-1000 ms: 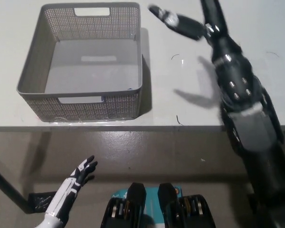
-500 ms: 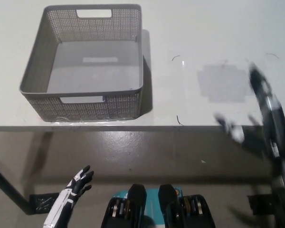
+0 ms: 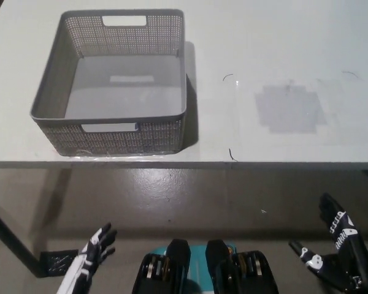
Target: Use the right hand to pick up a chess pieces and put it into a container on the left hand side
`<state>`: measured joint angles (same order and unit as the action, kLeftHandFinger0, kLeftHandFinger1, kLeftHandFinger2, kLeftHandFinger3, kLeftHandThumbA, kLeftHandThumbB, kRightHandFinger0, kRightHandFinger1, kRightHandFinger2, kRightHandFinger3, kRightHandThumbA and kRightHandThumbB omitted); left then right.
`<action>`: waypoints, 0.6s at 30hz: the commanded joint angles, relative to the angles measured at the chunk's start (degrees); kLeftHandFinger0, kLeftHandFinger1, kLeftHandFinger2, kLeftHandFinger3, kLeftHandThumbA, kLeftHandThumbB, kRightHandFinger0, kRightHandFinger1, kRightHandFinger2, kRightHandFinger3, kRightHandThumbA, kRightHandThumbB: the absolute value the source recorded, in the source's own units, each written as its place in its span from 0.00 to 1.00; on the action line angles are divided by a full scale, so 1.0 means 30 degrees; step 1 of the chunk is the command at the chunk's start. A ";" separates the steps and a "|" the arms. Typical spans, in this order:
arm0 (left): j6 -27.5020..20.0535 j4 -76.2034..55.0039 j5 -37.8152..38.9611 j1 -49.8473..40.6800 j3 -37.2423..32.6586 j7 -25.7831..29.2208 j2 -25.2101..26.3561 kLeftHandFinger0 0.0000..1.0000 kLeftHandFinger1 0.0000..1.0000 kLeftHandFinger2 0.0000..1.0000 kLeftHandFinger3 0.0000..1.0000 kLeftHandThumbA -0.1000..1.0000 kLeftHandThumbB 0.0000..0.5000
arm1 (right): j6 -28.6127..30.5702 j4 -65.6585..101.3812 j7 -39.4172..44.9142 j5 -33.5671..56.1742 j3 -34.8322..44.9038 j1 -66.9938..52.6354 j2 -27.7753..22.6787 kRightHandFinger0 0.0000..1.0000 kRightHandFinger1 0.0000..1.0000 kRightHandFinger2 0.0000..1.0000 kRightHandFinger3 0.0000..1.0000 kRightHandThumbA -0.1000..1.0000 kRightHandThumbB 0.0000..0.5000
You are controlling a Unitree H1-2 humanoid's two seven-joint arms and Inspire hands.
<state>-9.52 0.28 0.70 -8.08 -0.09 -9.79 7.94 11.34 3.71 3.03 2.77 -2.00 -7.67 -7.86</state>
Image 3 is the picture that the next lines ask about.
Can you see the grey tape patch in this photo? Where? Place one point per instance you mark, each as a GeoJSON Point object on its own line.
{"type": "Point", "coordinates": [288, 110]}

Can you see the black floor tape patch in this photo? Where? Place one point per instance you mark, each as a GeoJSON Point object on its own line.
{"type": "Point", "coordinates": [56, 263]}

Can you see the grey perforated plastic basket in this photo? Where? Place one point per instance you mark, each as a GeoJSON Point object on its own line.
{"type": "Point", "coordinates": [110, 142]}

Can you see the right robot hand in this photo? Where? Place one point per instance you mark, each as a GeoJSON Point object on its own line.
{"type": "Point", "coordinates": [349, 245]}

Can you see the black metal table leg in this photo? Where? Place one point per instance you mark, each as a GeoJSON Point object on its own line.
{"type": "Point", "coordinates": [12, 239]}

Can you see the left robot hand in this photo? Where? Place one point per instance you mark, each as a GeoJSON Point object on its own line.
{"type": "Point", "coordinates": [82, 266]}

